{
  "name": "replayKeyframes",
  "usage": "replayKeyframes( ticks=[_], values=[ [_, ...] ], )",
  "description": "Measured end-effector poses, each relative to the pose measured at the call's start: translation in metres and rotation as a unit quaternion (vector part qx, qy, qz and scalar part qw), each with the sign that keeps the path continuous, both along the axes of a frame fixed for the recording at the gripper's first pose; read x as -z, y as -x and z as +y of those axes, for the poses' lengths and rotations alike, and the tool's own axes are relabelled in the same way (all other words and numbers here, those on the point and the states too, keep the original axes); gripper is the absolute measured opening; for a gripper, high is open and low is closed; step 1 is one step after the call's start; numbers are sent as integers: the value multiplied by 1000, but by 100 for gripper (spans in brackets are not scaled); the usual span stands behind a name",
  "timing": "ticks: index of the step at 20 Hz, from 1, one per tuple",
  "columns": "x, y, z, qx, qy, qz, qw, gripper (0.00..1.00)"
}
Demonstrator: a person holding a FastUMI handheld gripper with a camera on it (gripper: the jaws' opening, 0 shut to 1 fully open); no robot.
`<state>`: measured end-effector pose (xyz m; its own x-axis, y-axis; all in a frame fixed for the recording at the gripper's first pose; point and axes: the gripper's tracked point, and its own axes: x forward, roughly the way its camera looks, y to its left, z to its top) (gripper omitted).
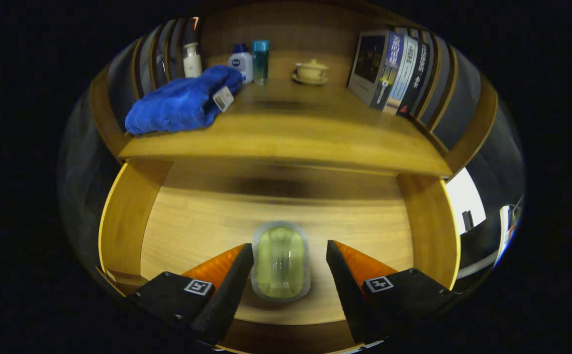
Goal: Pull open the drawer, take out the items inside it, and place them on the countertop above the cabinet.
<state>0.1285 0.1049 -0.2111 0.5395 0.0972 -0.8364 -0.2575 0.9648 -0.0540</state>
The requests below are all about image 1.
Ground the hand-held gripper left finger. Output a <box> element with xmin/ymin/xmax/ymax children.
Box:
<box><xmin>128</xmin><ymin>242</ymin><xmax>255</xmax><ymax>345</ymax></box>

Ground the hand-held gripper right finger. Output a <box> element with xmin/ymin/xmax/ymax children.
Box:
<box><xmin>326</xmin><ymin>240</ymin><xmax>463</xmax><ymax>345</ymax></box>

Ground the green and grey scrubber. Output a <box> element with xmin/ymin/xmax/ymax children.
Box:
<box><xmin>251</xmin><ymin>221</ymin><xmax>311</xmax><ymax>302</ymax></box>

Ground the wooden drawer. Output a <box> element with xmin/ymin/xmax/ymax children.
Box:
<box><xmin>98</xmin><ymin>157</ymin><xmax>462</xmax><ymax>354</ymax></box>

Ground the wooden countertop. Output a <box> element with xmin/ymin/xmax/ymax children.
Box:
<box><xmin>119</xmin><ymin>79</ymin><xmax>452</xmax><ymax>177</ymax></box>

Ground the white box unit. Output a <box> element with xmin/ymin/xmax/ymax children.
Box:
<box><xmin>446</xmin><ymin>167</ymin><xmax>487</xmax><ymax>236</ymax></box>

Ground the black backdrop cloth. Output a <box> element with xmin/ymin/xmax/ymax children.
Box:
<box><xmin>60</xmin><ymin>25</ymin><xmax>526</xmax><ymax>291</ymax></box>

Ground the blue towel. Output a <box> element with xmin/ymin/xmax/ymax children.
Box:
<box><xmin>125</xmin><ymin>65</ymin><xmax>244</xmax><ymax>136</ymax></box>

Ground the beige lidded teacup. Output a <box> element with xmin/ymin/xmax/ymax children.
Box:
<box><xmin>292</xmin><ymin>59</ymin><xmax>330</xmax><ymax>86</ymax></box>

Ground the book with pale grey spine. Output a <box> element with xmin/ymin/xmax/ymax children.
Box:
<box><xmin>383</xmin><ymin>34</ymin><xmax>419</xmax><ymax>115</ymax></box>

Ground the book with black spine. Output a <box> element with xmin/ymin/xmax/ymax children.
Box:
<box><xmin>396</xmin><ymin>41</ymin><xmax>431</xmax><ymax>118</ymax></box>

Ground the white bottle with blue cap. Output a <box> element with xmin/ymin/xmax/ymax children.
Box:
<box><xmin>228</xmin><ymin>43</ymin><xmax>254</xmax><ymax>84</ymax></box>

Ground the book with blue white spine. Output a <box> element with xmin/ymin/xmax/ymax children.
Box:
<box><xmin>348</xmin><ymin>30</ymin><xmax>404</xmax><ymax>111</ymax></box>

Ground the teal clear bottle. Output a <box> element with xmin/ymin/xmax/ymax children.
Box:
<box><xmin>252</xmin><ymin>40</ymin><xmax>270</xmax><ymax>86</ymax></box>

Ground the white pump bottle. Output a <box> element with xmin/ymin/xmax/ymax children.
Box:
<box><xmin>182</xmin><ymin>42</ymin><xmax>203</xmax><ymax>78</ymax></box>

